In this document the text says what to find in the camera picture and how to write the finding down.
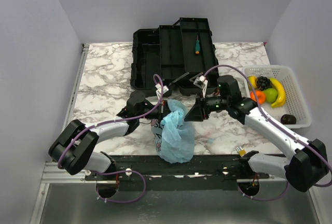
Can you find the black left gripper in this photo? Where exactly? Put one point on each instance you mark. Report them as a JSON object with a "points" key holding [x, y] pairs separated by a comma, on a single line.
{"points": [[164, 110]]}

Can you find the green orange screwdriver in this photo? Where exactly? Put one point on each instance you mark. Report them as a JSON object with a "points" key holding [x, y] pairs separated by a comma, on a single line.
{"points": [[197, 45]]}

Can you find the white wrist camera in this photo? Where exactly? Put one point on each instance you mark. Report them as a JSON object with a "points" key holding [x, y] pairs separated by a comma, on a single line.
{"points": [[160, 91], [202, 83]]}

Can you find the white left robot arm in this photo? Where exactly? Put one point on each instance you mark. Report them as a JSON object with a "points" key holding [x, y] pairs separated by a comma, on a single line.
{"points": [[73, 149]]}

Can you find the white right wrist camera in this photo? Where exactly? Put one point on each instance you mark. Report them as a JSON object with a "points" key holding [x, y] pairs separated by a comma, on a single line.
{"points": [[202, 83]]}

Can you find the green pear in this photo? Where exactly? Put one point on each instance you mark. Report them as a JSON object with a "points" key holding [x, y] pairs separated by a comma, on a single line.
{"points": [[271, 95]]}

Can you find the yellow banana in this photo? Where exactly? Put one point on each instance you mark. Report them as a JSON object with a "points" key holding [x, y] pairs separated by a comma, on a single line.
{"points": [[281, 93]]}

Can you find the yellow connector plug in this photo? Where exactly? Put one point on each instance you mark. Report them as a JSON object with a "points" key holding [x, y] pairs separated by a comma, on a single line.
{"points": [[241, 152]]}

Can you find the dark purple grape bunch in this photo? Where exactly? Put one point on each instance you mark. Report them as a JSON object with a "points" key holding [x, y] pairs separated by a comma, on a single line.
{"points": [[263, 83]]}

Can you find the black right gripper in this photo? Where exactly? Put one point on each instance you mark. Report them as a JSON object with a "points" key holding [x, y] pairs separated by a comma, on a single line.
{"points": [[199, 111]]}

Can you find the black open toolbox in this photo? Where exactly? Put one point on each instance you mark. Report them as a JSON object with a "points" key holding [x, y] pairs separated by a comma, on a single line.
{"points": [[169, 51]]}

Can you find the orange fruit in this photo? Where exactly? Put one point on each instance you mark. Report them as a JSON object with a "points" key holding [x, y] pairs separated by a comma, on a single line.
{"points": [[258, 95]]}

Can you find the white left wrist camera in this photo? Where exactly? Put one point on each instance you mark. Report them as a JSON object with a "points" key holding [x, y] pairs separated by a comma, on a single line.
{"points": [[160, 91]]}

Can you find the yellow lemon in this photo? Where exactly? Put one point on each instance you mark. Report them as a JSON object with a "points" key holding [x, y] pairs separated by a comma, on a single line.
{"points": [[252, 82]]}

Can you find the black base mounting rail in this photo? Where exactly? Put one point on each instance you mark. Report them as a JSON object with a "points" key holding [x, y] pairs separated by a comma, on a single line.
{"points": [[202, 172]]}

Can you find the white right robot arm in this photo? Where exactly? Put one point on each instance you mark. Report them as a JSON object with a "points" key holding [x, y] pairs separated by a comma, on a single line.
{"points": [[304, 162]]}

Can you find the dark plum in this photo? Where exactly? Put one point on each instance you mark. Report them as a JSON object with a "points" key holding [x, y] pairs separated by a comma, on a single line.
{"points": [[288, 119]]}

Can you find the white plastic fruit basket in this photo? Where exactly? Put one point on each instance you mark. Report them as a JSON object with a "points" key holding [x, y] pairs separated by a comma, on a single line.
{"points": [[294, 103]]}

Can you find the light blue printed plastic bag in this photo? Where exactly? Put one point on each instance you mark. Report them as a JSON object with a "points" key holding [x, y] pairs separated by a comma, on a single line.
{"points": [[174, 138]]}

